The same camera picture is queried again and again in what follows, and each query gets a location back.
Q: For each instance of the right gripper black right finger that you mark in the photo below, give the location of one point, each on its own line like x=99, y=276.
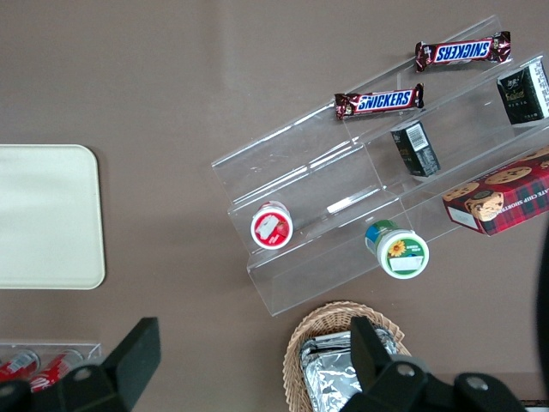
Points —
x=371, y=356

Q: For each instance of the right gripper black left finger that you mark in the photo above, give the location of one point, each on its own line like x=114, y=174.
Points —
x=133, y=360

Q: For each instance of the oval tan wicker basket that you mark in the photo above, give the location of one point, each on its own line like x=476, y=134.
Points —
x=296, y=343

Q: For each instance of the beige plastic tray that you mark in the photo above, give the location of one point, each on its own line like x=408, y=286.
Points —
x=47, y=214

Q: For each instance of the clear acrylic bottle rack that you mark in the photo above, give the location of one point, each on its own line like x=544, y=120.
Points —
x=92, y=349

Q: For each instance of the silver foil packets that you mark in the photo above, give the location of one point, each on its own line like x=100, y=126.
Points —
x=326, y=373

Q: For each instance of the red cola bottle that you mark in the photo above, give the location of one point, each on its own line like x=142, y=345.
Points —
x=17, y=367
x=56, y=371

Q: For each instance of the green lidded cup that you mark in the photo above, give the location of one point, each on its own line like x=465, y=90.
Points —
x=399, y=251

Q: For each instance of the red lidded cup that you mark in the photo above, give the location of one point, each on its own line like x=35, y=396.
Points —
x=271, y=225

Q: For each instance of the clear acrylic stepped riser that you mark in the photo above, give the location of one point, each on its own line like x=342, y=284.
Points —
x=309, y=180

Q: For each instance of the red tartan cookie box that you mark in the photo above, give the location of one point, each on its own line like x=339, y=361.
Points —
x=502, y=201

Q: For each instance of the small black box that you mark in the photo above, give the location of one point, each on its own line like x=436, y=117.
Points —
x=416, y=150
x=523, y=94

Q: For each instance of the Snickers chocolate bar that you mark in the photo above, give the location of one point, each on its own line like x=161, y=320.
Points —
x=463, y=51
x=381, y=101

